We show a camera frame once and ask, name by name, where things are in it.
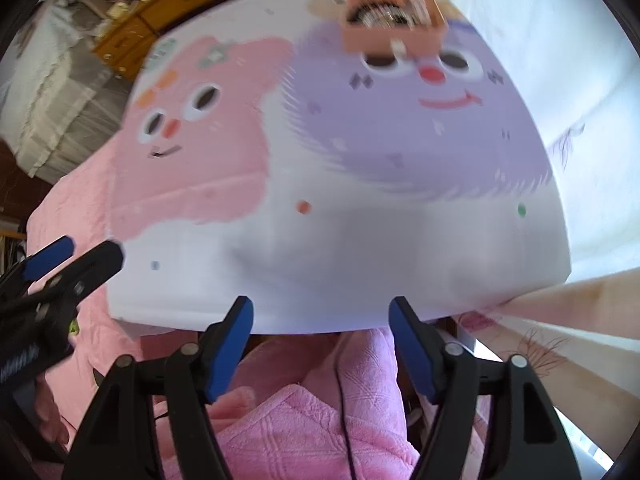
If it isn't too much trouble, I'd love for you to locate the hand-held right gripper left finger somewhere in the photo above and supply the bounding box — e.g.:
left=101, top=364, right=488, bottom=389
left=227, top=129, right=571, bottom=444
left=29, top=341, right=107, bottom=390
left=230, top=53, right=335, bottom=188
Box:
left=62, top=296, right=254, bottom=480

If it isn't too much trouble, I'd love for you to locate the pink plastic box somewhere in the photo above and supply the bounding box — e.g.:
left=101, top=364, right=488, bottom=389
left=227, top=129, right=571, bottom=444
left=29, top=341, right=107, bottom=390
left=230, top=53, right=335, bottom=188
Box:
left=338, top=0, right=447, bottom=56

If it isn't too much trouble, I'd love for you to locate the person's left hand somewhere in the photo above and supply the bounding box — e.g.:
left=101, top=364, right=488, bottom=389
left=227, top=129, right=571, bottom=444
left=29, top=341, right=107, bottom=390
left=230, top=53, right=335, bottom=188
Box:
left=32, top=380, right=71, bottom=446

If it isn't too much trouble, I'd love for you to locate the white lace covered furniture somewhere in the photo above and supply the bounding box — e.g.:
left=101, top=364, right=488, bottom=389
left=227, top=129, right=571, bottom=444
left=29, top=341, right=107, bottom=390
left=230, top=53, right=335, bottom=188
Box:
left=0, top=0, right=136, bottom=186

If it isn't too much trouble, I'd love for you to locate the cartoon printed table cover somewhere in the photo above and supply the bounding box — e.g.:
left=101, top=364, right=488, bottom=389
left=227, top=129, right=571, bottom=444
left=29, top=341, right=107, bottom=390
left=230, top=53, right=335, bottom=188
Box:
left=105, top=0, right=572, bottom=336

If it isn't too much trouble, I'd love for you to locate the pink blanket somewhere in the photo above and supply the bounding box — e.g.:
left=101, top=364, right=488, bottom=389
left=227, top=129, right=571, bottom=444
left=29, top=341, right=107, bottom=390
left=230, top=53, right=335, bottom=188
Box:
left=25, top=160, right=496, bottom=480

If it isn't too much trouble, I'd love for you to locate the black cable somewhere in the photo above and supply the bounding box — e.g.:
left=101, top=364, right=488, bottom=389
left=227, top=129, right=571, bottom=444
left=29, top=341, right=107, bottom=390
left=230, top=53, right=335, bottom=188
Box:
left=332, top=332, right=358, bottom=480

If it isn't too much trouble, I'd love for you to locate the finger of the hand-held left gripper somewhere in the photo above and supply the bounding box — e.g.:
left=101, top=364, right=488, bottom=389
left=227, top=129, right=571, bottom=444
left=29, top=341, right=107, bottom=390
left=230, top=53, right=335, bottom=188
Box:
left=35, top=240, right=124, bottom=318
left=0, top=236, right=75, bottom=301

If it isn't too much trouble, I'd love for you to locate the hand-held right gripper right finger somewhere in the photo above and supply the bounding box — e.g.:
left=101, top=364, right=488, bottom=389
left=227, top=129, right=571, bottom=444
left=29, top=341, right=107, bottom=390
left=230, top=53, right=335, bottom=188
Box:
left=388, top=296, right=583, bottom=480

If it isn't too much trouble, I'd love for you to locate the black bead bracelet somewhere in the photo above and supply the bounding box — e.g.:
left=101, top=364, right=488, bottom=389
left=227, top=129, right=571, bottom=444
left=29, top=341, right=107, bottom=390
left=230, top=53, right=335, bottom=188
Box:
left=349, top=1, right=407, bottom=27

